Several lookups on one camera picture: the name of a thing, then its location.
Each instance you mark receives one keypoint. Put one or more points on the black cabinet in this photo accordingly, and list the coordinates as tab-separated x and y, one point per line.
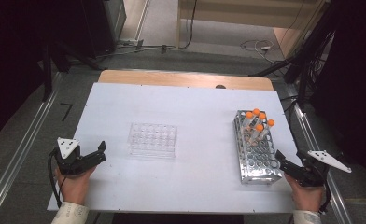
105	25

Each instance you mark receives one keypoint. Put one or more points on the person's left hand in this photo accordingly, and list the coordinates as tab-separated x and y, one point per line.
75	188

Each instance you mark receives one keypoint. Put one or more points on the metal tube rack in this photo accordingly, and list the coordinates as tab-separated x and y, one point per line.
260	161

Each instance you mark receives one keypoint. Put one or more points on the black metal stand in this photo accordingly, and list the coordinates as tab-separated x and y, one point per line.
48	74

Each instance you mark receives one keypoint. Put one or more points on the dark curtain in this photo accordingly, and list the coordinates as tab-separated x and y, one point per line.
355	77
13	56

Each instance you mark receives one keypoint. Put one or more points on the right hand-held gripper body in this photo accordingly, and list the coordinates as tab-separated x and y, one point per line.
312	174

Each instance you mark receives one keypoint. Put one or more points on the aluminium rail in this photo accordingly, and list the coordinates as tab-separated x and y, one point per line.
315	146
25	143

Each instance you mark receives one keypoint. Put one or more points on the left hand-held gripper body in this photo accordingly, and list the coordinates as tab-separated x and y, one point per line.
67	161

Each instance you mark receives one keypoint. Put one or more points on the light wooden bench frame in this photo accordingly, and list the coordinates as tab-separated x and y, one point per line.
249	14

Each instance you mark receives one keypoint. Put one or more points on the clear plastic tube rack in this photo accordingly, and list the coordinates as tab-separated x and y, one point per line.
153	140

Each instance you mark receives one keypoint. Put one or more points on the person's right hand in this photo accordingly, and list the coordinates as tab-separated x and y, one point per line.
307	197

